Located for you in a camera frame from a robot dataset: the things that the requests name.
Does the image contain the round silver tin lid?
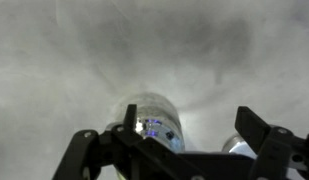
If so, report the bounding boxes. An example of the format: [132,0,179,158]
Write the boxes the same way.
[221,132,259,159]

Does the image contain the small glass jar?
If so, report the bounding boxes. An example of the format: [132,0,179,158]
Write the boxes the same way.
[108,92,187,155]

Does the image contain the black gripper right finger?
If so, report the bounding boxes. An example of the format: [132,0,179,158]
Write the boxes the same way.
[234,105,309,180]

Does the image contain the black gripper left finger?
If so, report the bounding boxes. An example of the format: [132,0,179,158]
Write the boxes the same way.
[52,103,208,180]

